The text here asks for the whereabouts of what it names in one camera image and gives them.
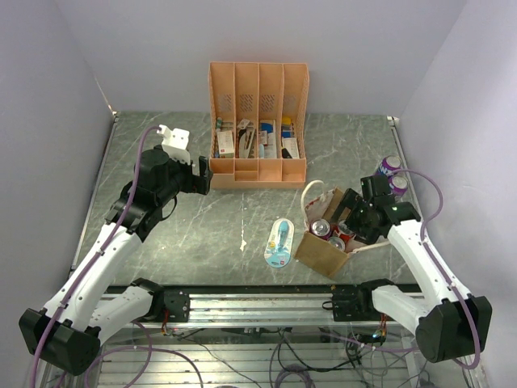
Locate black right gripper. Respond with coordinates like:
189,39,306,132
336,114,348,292
328,188,380,245

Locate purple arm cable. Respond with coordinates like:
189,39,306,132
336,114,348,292
30,124,162,388
387,169,483,369

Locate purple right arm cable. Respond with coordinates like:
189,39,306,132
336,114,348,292
387,169,483,369

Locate aluminium rail frame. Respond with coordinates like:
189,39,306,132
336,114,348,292
48,284,469,328

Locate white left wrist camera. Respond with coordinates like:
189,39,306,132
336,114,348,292
157,124,191,166

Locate red cola can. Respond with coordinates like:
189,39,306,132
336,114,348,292
336,220,355,243

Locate white red box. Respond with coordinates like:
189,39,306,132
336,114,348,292
216,130,235,158

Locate white black label pack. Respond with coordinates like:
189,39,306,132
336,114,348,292
281,116,300,159

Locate purple Fanta can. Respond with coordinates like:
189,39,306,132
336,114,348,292
375,155,402,176

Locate purple soda can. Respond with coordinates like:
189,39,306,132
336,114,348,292
389,174,409,200
309,218,332,240

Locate blue white stationery packs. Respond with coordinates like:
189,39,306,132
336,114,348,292
258,120,279,159

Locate brown canvas tote bag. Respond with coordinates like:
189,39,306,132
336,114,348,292
294,180,390,279

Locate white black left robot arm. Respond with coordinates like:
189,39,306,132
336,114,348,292
19,145,213,376

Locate silver top soda can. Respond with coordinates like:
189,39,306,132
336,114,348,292
327,236,346,252

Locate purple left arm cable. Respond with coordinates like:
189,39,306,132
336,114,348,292
30,124,162,388

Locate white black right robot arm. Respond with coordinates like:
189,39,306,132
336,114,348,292
330,175,492,369

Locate orange plastic file organizer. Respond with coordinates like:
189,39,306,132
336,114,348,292
208,61,309,189

